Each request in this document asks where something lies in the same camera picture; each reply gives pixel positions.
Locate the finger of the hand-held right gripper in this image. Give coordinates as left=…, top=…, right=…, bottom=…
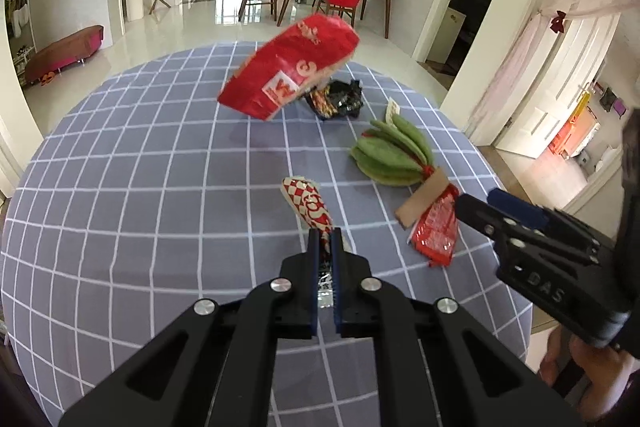
left=454, top=194, right=521, bottom=250
left=487, top=188, right=548, bottom=230

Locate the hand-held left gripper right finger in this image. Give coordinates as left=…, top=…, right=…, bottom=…
left=331, top=227, right=583, bottom=427

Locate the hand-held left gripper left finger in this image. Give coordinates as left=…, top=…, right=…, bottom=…
left=57, top=228, right=321, bottom=427

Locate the red foil wrapper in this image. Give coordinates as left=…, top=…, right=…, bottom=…
left=407, top=184, right=461, bottom=268

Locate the red white checked wrapper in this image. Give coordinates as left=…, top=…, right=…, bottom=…
left=281, top=177, right=336, bottom=308

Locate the person's right hand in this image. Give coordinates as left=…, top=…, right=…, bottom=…
left=540, top=328, right=640, bottom=423

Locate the brown cardboard piece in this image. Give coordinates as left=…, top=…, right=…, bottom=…
left=395, top=169, right=451, bottom=228

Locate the red plastic stool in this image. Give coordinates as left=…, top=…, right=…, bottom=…
left=547, top=122, right=581, bottom=158

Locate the green plush leaf bunch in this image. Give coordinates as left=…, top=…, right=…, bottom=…
left=350, top=99, right=437, bottom=188

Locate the white panelled door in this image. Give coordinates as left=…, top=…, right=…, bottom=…
left=495, top=14, right=621, bottom=156

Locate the yellow panel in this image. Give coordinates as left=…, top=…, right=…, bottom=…
left=570, top=92, right=592, bottom=122

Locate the black snack wrapper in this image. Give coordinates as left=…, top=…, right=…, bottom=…
left=304, top=79, right=365, bottom=121

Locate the white cabinet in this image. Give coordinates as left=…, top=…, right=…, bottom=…
left=425, top=7, right=468, bottom=65

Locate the large red snack bag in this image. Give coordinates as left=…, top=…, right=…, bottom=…
left=217, top=13, right=361, bottom=122

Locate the wooden chair with cover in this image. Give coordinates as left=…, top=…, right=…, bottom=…
left=315, top=0, right=366, bottom=28

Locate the red upholstered bench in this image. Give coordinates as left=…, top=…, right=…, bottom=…
left=25, top=25, right=105, bottom=85

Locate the white clothes rack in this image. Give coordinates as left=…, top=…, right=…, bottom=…
left=2, top=0, right=38, bottom=72

